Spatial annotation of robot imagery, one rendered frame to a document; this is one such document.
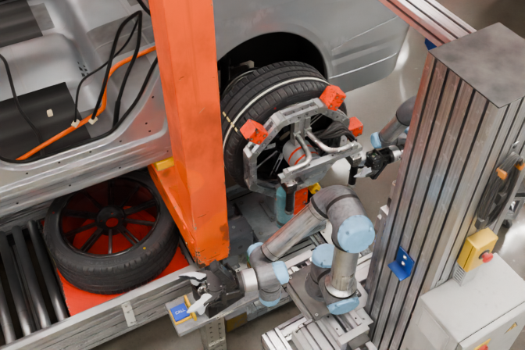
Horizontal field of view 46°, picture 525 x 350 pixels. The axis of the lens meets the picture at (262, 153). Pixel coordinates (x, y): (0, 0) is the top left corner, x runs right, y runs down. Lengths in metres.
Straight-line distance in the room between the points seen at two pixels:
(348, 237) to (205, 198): 0.82
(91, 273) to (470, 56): 2.07
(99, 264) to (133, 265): 0.16
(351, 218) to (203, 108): 0.67
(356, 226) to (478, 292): 0.48
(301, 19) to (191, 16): 1.05
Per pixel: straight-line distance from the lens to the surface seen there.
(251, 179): 2.86
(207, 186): 2.49
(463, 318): 2.08
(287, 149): 2.88
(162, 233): 3.09
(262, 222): 3.43
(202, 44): 2.02
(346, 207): 1.94
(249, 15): 2.74
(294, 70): 2.88
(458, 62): 1.60
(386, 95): 4.59
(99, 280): 3.12
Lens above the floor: 2.98
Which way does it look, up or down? 47 degrees down
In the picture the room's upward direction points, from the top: straight up
